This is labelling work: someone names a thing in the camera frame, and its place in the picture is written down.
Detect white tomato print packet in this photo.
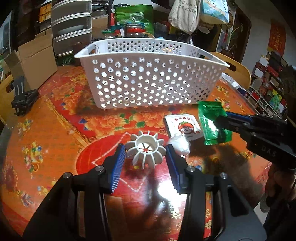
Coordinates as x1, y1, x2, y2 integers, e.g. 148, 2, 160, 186
164, 114, 203, 141

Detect beige canvas tote bag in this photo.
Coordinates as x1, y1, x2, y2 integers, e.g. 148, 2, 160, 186
168, 0, 201, 35

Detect left wooden chair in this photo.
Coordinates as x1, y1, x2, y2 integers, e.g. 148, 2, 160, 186
0, 74, 14, 124

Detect green foil packet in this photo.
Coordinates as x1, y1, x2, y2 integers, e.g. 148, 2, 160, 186
198, 101, 232, 146

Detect grey plastic drawer tower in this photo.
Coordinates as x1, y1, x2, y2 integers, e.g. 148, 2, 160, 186
51, 0, 92, 57

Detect right wooden chair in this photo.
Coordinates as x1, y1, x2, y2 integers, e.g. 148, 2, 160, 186
211, 52, 251, 90

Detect blue illustrated paper bag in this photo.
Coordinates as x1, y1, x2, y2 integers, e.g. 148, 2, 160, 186
201, 0, 229, 25

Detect green shopping bag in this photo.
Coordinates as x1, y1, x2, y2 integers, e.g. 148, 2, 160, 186
115, 4, 154, 35

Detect red wall banner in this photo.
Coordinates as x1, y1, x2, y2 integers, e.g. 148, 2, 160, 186
267, 19, 287, 57

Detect black clamp mount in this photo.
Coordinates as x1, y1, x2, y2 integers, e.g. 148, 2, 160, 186
11, 76, 39, 116

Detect wooden chair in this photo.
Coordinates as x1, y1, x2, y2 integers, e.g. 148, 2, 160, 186
0, 74, 14, 124
211, 52, 251, 90

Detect green lid glass jar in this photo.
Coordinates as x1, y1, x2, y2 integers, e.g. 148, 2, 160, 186
101, 29, 115, 39

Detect white ribbed round toy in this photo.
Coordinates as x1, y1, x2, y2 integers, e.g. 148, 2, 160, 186
125, 131, 166, 170

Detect shelf with boxes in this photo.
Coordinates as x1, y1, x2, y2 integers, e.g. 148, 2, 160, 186
245, 51, 287, 119

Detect brown cardboard box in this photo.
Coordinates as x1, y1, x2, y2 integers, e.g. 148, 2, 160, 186
4, 35, 57, 91

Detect white perforated plastic basket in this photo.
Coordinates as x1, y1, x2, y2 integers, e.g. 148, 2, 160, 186
75, 38, 229, 109

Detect white blue paper bag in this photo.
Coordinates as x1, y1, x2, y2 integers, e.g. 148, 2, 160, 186
221, 72, 246, 95

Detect red lid pickle jar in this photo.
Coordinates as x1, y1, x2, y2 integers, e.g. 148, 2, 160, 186
125, 23, 145, 38

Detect white cotton ball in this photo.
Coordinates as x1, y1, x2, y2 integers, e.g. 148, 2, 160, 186
167, 135, 190, 156

